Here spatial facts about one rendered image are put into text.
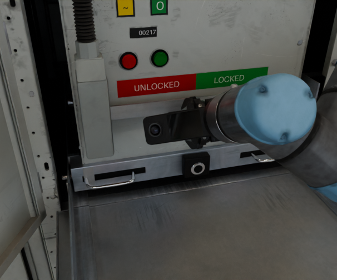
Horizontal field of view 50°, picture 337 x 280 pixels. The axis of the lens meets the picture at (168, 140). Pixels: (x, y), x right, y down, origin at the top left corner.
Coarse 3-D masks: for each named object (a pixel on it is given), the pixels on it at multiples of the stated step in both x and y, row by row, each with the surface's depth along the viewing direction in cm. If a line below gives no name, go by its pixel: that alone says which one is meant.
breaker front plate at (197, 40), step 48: (96, 0) 61; (144, 0) 63; (192, 0) 65; (240, 0) 67; (288, 0) 69; (144, 48) 67; (192, 48) 69; (240, 48) 72; (288, 48) 75; (144, 96) 72; (192, 96) 74; (144, 144) 77
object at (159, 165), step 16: (224, 144) 82; (240, 144) 82; (80, 160) 77; (112, 160) 77; (128, 160) 77; (144, 160) 78; (160, 160) 79; (176, 160) 80; (224, 160) 83; (240, 160) 85; (80, 176) 75; (96, 176) 77; (112, 176) 78; (128, 176) 79; (144, 176) 80; (160, 176) 81
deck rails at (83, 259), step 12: (72, 204) 73; (336, 204) 76; (72, 216) 68; (84, 216) 73; (72, 228) 63; (84, 228) 70; (72, 240) 60; (84, 240) 67; (72, 252) 56; (84, 252) 64; (72, 264) 54; (84, 264) 62; (72, 276) 52; (84, 276) 60; (96, 276) 60
